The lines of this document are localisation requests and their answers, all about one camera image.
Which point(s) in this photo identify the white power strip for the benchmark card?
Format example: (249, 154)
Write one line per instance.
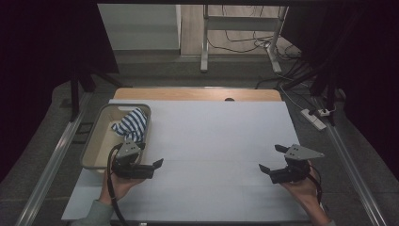
(313, 120)

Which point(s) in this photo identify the person's right hand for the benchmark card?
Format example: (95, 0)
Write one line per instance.
(302, 190)

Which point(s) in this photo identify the white metal desk frame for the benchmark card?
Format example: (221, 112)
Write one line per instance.
(205, 40)

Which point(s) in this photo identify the white table mat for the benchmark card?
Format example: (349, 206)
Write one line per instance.
(213, 141)

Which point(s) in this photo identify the beige plastic basket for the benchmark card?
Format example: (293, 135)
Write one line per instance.
(100, 147)

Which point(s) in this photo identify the black metal stand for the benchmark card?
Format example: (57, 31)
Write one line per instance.
(74, 97)

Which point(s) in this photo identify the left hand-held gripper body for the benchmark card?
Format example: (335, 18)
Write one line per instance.
(131, 171)

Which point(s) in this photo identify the white plug adapter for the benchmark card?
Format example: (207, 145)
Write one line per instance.
(326, 111)

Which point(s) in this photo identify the black curtain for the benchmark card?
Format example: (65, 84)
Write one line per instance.
(37, 62)
(367, 72)

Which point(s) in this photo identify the blue white striped cloth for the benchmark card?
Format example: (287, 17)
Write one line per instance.
(133, 124)

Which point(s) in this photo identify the white cabinet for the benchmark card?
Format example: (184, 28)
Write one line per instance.
(141, 28)

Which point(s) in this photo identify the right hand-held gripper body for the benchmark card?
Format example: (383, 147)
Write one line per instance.
(291, 171)

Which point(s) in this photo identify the black tripod stand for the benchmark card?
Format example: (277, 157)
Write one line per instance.
(329, 88)

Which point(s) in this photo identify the person's left hand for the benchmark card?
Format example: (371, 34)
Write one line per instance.
(120, 186)

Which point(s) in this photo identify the aluminium rail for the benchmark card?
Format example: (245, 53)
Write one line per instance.
(354, 175)
(53, 163)

